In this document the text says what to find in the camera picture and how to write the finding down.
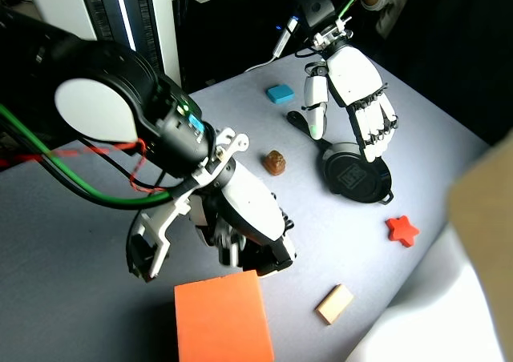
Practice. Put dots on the grey table cloth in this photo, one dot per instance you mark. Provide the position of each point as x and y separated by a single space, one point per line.
340 250

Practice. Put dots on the small brown figurine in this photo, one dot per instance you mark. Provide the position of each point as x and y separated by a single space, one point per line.
275 163

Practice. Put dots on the large orange block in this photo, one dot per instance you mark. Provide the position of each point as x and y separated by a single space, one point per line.
222 318

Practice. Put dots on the beige cardboard sheet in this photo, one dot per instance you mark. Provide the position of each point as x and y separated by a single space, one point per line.
485 190

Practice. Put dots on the tan wooden block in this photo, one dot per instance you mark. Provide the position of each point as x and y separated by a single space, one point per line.
334 304

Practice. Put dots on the white cabinet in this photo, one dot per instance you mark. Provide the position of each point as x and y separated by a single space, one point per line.
60 9

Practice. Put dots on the person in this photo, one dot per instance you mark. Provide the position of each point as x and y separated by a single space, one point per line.
386 1

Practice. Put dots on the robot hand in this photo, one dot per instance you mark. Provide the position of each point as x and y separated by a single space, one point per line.
248 206
352 77

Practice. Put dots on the blue block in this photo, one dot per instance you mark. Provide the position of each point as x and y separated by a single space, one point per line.
280 94

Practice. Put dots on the black cast iron pan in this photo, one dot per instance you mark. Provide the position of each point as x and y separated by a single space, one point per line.
356 178

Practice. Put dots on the red star block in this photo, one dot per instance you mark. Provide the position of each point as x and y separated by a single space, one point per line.
402 230

